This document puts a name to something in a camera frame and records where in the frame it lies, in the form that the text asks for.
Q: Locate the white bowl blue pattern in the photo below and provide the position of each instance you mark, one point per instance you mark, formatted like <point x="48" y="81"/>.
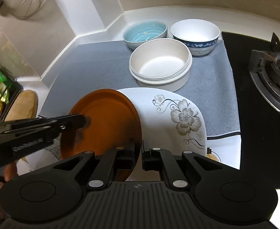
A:
<point x="194" y="32"/>

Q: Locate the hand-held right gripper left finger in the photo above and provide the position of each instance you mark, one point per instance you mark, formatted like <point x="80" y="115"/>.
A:
<point x="129" y="156"/>

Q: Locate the wooden cutting board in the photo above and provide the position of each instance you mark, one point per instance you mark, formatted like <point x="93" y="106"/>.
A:
<point x="23" y="105"/>

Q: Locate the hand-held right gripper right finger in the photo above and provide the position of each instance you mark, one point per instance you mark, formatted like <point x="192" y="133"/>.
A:
<point x="145" y="157"/>

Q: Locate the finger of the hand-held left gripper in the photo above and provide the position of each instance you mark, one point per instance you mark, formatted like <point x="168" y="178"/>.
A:
<point x="75" y="121"/>

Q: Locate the grey mat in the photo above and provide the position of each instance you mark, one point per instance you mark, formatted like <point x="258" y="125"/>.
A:
<point x="94" y="64"/>

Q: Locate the light blue ribbed bowl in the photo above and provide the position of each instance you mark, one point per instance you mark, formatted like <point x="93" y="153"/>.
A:
<point x="144" y="32"/>

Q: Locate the white geometric print cloth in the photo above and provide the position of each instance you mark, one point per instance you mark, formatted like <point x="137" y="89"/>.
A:
<point x="225" y="152"/>

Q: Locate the brown round plate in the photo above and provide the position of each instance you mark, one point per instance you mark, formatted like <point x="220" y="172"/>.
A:
<point x="101" y="128"/>

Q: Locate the gas stove burner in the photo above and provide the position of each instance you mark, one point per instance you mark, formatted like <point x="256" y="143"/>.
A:
<point x="273" y="71"/>

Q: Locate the white floral plate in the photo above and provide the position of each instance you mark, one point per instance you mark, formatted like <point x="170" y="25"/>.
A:
<point x="159" y="124"/>

